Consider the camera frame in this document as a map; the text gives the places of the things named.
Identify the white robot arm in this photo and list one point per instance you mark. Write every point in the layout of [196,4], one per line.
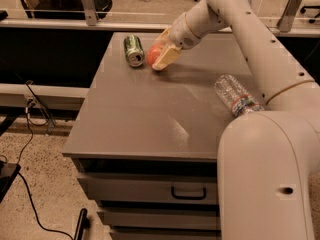
[264,158]

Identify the black device left edge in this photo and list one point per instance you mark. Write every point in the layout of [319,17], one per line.
[8,173]

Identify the grey drawer cabinet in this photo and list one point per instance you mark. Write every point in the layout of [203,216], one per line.
[138,133]

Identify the black drawer handle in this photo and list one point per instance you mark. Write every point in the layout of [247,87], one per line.
[188,195]

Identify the metal glass bracket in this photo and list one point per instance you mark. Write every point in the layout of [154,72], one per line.
[285,22]
[90,12]

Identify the green soda can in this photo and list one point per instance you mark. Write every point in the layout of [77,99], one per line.
[133,50]

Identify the metal glass bracket right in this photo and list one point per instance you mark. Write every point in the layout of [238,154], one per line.
[285,22]

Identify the clear plastic water bottle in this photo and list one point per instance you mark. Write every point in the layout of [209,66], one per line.
[235,96]

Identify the black stand foot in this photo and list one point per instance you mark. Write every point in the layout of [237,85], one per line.
[82,224]

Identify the red orange apple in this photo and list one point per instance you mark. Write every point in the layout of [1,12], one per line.
[155,56]

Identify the metal glass bracket left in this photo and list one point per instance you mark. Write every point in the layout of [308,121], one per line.
[90,12]

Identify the black bag behind glass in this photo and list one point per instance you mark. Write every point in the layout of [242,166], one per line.
[69,9]

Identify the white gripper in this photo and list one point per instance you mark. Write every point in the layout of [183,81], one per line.
[181,32]

